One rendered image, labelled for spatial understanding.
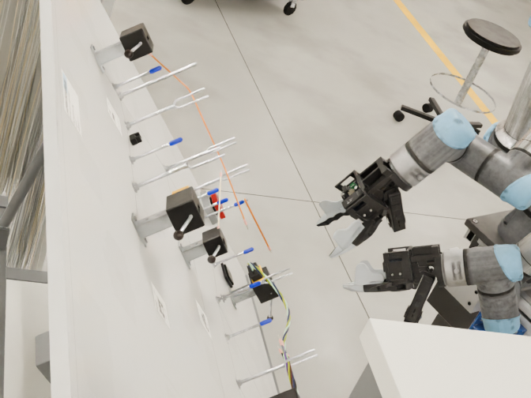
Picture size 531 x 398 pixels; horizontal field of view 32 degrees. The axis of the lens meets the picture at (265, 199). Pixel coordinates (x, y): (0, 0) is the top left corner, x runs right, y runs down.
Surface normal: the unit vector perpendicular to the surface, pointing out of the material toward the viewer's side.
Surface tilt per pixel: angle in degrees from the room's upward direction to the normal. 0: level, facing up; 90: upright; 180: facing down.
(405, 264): 71
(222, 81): 0
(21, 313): 0
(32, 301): 0
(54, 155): 39
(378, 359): 90
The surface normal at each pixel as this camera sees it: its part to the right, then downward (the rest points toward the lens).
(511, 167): -0.11, -0.47
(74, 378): 0.92, -0.38
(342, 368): 0.33, -0.78
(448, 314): -0.76, 0.11
